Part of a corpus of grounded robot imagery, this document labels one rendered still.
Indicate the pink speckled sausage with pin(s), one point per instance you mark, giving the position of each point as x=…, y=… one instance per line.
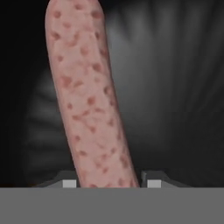
x=87, y=96

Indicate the dark grey ribbed bowl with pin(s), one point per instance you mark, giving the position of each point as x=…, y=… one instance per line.
x=166, y=87

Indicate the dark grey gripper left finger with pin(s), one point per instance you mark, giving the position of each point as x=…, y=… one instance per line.
x=65, y=178

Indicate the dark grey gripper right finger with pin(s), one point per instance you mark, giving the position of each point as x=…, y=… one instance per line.
x=156, y=178

